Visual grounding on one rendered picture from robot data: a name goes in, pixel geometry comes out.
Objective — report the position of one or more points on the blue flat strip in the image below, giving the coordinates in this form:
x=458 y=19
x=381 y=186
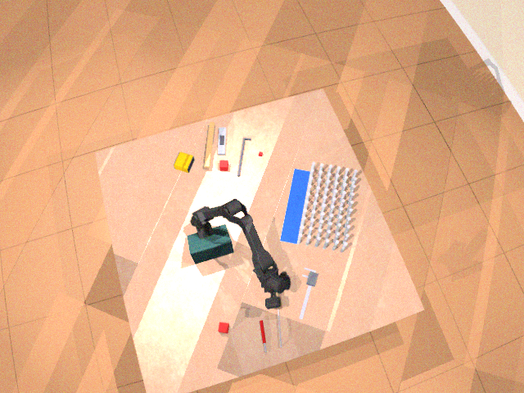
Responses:
x=295 y=206

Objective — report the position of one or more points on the yellow block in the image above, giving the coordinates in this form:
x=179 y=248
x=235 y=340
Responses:
x=184 y=162

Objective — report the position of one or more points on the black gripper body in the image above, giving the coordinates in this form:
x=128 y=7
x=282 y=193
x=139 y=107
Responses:
x=272 y=302

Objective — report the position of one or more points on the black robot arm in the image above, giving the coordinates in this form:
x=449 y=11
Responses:
x=261 y=259

